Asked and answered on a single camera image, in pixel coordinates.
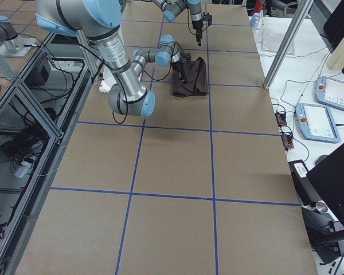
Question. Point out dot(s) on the black label box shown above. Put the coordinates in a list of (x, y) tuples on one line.
[(305, 190)]

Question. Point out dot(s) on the teach pendant tablet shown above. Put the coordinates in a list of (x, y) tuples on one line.
[(316, 123), (330, 91)]

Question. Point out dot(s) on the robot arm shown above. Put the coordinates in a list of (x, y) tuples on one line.
[(100, 22), (172, 10)]

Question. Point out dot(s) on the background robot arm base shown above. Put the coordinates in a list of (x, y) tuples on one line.
[(11, 43)]

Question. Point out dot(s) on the metal cup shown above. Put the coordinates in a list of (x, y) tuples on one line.
[(320, 207)]

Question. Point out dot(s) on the small electronics board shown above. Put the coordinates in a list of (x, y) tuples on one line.
[(281, 119)]

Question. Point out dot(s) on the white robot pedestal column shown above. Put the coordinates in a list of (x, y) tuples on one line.
[(107, 82)]

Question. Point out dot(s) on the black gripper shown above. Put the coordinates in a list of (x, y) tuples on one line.
[(178, 67), (196, 25)]

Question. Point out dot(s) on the clear plastic bag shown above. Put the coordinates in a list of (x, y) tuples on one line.
[(270, 39)]

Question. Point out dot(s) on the near teach pendant tablet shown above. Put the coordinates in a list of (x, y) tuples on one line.
[(316, 123)]

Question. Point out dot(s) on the far teach pendant tablet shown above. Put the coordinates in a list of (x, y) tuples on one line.
[(330, 91)]

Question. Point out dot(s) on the aluminium frame post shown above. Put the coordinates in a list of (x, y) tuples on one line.
[(295, 24)]

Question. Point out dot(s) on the brown t-shirt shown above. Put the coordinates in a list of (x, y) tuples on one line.
[(196, 80)]

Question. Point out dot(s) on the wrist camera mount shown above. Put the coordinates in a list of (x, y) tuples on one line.
[(186, 58), (207, 17)]

